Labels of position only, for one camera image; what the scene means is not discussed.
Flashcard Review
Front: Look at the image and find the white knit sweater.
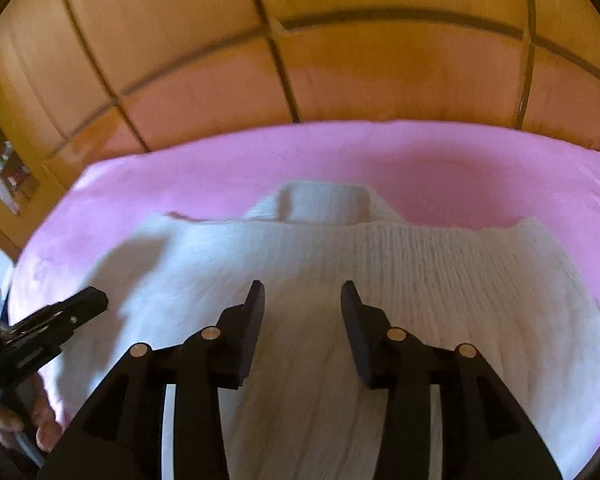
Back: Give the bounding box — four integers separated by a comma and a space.
42, 181, 600, 480

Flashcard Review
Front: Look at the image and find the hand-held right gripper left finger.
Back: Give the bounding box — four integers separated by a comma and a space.
37, 280, 266, 480

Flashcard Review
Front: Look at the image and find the wooden wardrobe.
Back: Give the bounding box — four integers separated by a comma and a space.
0, 0, 600, 261

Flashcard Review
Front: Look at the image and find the pink bed sheet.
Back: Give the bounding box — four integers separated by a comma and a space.
2, 119, 600, 428

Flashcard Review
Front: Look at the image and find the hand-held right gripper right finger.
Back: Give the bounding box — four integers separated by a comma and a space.
340, 280, 564, 480

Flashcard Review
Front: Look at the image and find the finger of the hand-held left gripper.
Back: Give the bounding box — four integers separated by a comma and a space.
5, 286, 110, 345

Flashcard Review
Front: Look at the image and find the wooden shelf with small items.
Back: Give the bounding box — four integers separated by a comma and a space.
0, 99, 37, 217

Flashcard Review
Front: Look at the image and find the person's left hand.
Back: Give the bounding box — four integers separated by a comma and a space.
0, 375, 64, 453

